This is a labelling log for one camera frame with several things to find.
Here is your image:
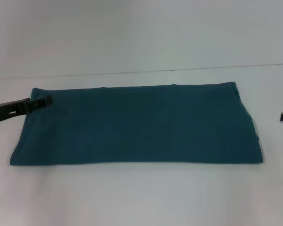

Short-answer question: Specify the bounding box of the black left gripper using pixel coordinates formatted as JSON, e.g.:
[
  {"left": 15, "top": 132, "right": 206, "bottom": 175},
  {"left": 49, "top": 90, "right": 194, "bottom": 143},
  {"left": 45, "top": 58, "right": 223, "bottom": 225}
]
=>
[{"left": 0, "top": 95, "right": 53, "bottom": 127}]

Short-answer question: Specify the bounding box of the teal t-shirt with FREE print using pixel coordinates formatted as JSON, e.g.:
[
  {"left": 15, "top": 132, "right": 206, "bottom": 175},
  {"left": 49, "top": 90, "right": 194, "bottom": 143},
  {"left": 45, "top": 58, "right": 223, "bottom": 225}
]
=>
[{"left": 9, "top": 81, "right": 265, "bottom": 168}]

